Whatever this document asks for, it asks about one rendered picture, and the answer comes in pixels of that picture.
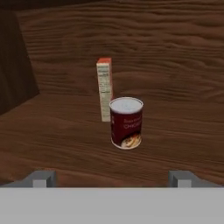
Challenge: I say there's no orange and white food box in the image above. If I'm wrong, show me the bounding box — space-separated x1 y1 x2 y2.
95 57 115 123

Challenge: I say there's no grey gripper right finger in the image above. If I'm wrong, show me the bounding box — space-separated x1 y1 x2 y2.
167 170 223 188

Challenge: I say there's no red canned food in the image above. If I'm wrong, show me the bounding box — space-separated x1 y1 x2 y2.
108 96 144 151

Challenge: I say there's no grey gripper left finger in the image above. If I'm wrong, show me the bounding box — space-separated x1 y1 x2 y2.
2 170 57 188

